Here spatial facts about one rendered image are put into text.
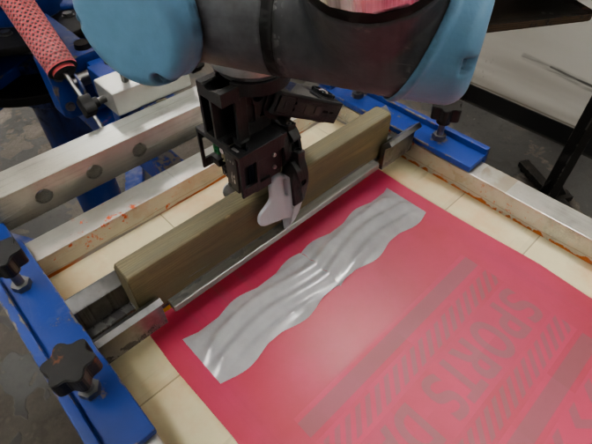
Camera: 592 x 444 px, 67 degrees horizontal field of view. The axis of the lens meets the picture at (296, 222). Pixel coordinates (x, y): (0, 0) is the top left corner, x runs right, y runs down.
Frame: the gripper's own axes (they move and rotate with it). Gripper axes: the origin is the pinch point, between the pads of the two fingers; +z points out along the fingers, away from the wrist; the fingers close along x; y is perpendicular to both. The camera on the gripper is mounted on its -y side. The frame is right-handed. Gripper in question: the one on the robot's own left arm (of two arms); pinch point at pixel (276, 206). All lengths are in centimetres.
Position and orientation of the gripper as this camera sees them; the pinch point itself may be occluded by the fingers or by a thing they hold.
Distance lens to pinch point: 57.0
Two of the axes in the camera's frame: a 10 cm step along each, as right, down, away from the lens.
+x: 6.9, 5.3, -4.9
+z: 0.0, 6.8, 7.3
